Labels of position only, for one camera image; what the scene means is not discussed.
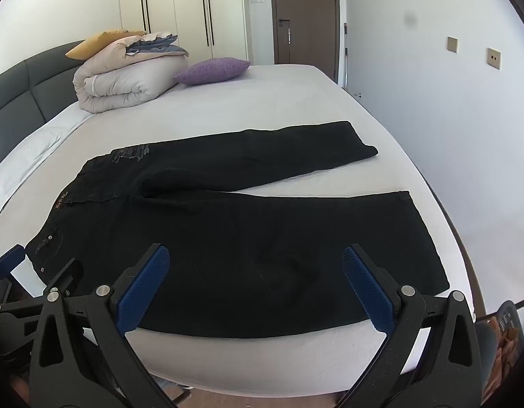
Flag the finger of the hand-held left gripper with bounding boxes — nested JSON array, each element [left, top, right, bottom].
[[0, 244, 27, 281], [42, 260, 84, 296]]

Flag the white bed mattress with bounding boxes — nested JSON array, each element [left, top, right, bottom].
[[0, 65, 479, 392]]

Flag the white wardrobe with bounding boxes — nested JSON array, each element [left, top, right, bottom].
[[120, 0, 250, 63]]

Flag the yellow pillow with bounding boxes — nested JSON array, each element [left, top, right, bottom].
[[65, 30, 146, 61]]

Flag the purple pillow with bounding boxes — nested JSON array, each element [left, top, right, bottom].
[[173, 57, 251, 86]]

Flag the folded blue grey cloth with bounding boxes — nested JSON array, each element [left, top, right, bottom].
[[126, 34, 189, 58]]

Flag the grey padded headboard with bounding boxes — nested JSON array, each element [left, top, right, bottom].
[[0, 40, 90, 175]]

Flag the brown wooden door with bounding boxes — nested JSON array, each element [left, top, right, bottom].
[[269, 0, 341, 67]]

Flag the black denim pants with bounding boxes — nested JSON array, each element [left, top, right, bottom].
[[25, 121, 451, 341]]

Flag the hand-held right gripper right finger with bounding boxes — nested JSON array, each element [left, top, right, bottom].
[[336, 244, 486, 408]]

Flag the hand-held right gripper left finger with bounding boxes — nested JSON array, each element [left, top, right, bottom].
[[28, 243, 178, 408]]

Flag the folded beige duvet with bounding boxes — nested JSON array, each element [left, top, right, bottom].
[[73, 32, 190, 114]]

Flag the white pillow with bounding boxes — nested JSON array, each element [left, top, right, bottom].
[[0, 104, 93, 224]]

